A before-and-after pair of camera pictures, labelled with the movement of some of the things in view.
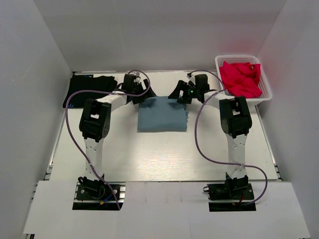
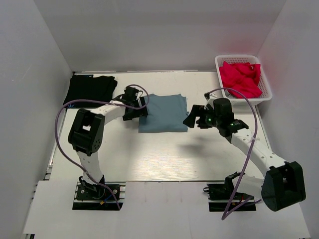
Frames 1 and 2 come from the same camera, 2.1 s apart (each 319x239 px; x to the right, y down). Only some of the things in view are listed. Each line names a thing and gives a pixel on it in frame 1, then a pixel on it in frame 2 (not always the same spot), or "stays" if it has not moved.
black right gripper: (181, 85) → (197, 111)
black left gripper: (149, 94) → (141, 111)
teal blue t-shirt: (162, 114) stays
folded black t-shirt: (87, 82) stays
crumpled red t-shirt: (241, 79) stays
